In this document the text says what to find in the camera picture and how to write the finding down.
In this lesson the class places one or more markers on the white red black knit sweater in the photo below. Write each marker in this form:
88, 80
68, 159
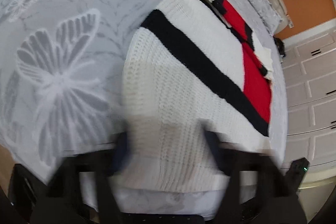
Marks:
194, 62

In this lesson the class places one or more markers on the black item on nightstand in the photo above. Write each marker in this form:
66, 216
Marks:
280, 46

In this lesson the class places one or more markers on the grey floral pillow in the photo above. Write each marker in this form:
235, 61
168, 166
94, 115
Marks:
269, 16

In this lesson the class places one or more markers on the wall switch panel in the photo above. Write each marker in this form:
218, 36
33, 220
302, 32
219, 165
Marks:
290, 23

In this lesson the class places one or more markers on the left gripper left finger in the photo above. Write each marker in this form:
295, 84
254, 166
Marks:
61, 200

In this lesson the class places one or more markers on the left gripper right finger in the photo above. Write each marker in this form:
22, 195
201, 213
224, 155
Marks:
257, 191

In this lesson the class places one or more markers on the grey butterfly bed cover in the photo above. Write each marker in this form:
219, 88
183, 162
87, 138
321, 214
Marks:
61, 95

